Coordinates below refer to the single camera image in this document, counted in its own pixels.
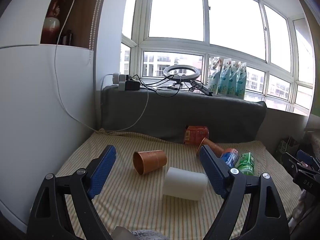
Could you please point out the white cabinet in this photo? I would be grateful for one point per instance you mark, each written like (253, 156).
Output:
(32, 110)

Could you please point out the orange paper cup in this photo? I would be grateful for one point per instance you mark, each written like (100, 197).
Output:
(215, 147)
(151, 161)

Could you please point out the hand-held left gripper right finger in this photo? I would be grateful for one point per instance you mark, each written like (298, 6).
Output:
(212, 171)

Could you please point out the green drink can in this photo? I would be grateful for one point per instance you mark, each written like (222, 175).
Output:
(246, 164)

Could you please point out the white power strip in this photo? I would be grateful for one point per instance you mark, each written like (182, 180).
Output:
(117, 78)

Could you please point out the translucent plastic piece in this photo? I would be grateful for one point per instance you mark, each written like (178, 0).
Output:
(123, 233)

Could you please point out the striped yellow bed sheet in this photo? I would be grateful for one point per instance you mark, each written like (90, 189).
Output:
(140, 200)

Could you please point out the grey sofa cover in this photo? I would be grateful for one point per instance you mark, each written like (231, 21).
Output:
(175, 115)

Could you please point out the green refill pouch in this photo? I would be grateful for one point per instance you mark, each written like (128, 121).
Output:
(225, 80)
(242, 83)
(233, 82)
(214, 78)

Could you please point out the black power adapter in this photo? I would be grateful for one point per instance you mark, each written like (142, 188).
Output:
(132, 84)

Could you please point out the white window frame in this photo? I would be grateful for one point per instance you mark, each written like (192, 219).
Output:
(205, 47)

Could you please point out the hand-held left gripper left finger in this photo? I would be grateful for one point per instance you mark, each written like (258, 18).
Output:
(103, 171)

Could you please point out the red and white vase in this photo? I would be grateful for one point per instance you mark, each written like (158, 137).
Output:
(51, 27)

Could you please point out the blue drink can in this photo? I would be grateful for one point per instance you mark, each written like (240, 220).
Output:
(231, 156)

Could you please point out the white translucent plastic cup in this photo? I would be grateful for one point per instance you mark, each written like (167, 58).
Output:
(185, 183)

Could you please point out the green cardboard box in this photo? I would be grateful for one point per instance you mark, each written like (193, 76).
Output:
(286, 146)

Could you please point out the grey furry cloth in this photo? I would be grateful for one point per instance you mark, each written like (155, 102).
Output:
(148, 235)

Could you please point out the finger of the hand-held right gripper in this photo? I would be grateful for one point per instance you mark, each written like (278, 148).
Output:
(291, 163)
(303, 155)

